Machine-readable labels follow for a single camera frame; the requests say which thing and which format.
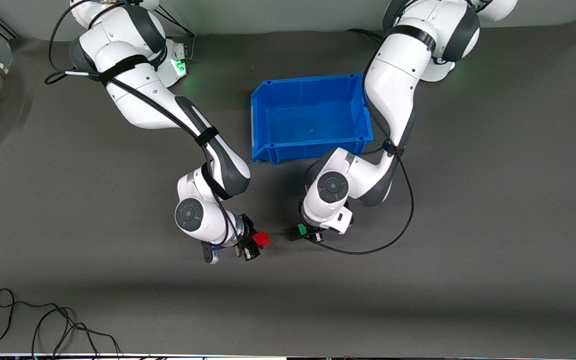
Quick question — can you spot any black arm wrist cable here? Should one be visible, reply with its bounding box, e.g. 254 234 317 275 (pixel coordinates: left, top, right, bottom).
300 0 491 256
44 0 249 251

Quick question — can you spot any black arm base cable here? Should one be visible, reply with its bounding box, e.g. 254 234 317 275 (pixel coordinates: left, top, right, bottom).
158 7 196 63
345 28 384 41

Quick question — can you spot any black right arm wrist cable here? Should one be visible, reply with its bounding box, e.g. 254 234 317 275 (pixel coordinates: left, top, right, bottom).
44 0 249 251

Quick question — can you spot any black right arm base cable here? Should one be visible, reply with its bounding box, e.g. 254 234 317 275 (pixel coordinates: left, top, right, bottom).
158 7 196 63

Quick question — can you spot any loose thin black cable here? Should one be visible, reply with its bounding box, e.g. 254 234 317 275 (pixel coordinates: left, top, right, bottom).
0 288 121 359

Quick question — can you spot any black left arm wrist cable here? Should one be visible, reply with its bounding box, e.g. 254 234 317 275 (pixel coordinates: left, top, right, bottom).
300 0 491 256

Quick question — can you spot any black left arm base cable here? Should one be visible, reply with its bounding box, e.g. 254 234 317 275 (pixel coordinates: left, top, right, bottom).
345 28 384 41

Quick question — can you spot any blue plastic storage bin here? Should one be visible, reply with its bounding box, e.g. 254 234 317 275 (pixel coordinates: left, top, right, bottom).
250 73 374 166

